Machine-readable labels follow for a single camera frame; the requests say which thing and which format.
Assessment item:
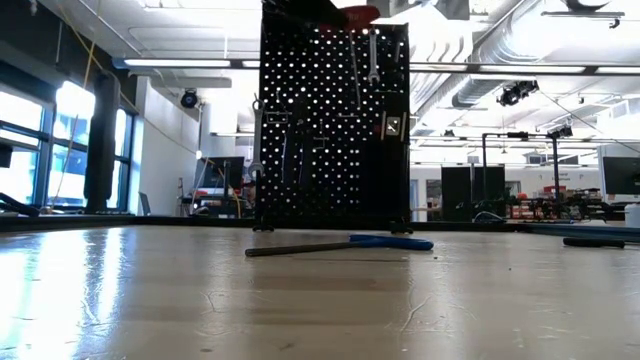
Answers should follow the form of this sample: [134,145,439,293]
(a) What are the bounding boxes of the black-handled pliers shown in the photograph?
[288,97,315,194]

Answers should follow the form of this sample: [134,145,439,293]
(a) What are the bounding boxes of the silver combination wrench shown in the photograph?
[248,94,267,180]

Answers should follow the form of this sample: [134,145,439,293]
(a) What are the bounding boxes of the blue-handled hex key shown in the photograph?
[244,233,435,259]

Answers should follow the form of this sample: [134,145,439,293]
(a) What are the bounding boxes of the small silver wrench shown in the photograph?
[367,28,382,85]

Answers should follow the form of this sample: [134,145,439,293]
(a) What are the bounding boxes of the ceiling light strip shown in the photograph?
[113,57,262,70]
[409,62,640,77]

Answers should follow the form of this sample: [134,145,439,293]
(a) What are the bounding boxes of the black pegboard cup holder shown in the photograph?
[360,92,412,222]

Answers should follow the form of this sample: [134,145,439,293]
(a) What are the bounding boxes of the black perforated pegboard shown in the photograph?
[254,22,414,235]

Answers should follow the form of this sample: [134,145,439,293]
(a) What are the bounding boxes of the dark computer monitor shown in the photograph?
[193,155,246,190]
[601,155,640,196]

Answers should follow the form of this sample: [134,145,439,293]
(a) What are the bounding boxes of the black cabinet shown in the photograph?
[440,165,507,223]

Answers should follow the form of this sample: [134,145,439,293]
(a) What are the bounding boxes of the black padded column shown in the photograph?
[83,72,122,215]

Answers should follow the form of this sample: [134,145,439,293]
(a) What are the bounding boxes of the silver ventilation duct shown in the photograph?
[418,0,544,110]

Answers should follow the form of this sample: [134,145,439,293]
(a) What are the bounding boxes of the black ceiling camera cluster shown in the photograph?
[496,79,541,108]

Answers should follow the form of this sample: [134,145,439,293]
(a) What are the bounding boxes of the black metal rig frame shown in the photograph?
[481,130,562,217]

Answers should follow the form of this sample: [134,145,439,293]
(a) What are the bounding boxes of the black aluminium table frame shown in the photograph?
[0,192,640,242]

